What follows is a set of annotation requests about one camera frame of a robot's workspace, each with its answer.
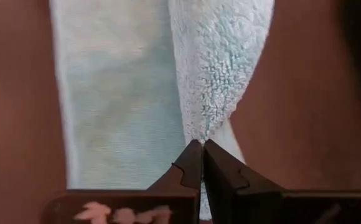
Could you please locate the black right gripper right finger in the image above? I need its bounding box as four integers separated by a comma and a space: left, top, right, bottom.
202, 138, 361, 224

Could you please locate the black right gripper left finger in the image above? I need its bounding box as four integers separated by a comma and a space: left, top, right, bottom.
42, 139, 204, 224

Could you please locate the teal microfiber towel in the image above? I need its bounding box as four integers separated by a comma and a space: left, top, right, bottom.
49, 0, 276, 220

